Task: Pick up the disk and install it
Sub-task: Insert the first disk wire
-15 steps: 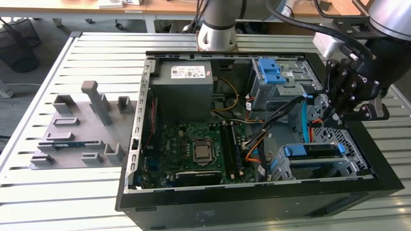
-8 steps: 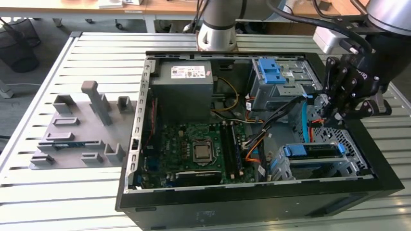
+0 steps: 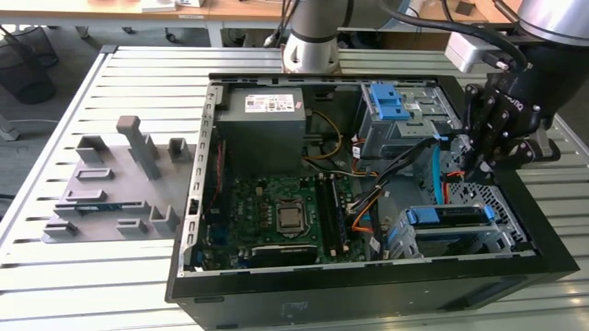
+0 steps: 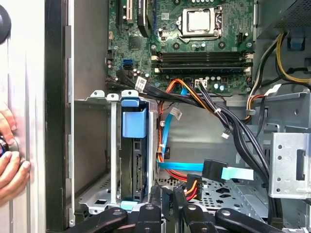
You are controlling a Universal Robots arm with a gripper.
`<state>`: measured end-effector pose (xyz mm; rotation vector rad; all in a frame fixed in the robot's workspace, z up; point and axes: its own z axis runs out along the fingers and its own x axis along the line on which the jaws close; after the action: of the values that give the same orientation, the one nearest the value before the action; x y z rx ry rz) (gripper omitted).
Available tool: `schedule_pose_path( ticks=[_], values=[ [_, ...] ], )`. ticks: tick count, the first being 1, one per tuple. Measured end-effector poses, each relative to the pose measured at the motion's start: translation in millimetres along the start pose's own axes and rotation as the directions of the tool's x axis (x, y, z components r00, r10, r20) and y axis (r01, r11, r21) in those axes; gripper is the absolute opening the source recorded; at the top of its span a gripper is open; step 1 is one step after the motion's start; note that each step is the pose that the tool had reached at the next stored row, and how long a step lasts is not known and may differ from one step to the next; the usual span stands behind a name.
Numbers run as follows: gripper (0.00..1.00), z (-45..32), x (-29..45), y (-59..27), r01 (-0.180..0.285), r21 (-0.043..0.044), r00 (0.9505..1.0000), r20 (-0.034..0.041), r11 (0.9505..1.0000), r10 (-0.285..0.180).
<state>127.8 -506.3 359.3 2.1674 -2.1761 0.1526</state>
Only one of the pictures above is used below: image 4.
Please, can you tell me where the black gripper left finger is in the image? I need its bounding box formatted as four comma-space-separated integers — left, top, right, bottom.
72, 183, 163, 233

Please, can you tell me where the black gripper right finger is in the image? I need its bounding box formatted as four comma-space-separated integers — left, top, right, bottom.
173, 186, 284, 233

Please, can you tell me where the hard disk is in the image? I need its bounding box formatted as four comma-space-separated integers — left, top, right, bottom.
120, 89, 149, 211

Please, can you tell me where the round black tool blue ring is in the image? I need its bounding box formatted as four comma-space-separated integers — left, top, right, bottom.
0, 135, 25, 166

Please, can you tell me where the metal disk bay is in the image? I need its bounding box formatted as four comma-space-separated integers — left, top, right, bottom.
74, 89, 158, 216

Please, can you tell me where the person's hand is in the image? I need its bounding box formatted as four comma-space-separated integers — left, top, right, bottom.
0, 109, 31, 207

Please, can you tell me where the grey metal drive cage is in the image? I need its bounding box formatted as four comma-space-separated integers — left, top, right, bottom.
252, 91, 311, 233

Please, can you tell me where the black PC case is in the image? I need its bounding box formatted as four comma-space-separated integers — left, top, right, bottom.
45, 0, 311, 233

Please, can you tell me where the installed RAM stick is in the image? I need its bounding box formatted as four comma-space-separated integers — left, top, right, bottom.
155, 67, 251, 74

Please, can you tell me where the green motherboard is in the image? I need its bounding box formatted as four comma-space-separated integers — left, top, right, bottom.
105, 0, 255, 94

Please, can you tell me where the silver CPU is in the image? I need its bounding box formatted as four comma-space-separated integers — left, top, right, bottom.
186, 10, 211, 33

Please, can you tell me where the grey power supply unit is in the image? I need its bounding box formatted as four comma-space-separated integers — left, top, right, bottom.
256, 0, 311, 41

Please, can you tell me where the black round dome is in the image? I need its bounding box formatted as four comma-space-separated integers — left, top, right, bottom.
0, 4, 12, 46

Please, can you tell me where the orange red power wire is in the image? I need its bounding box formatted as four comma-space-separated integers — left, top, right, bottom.
156, 77, 204, 201

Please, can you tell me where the blue data wire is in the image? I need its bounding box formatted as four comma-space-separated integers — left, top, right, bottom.
156, 101, 255, 182

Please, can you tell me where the black cable bundle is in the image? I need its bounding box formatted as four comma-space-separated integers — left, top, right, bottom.
105, 70, 276, 192

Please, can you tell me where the yellow wire bundle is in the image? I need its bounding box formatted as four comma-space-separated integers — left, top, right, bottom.
276, 33, 311, 84

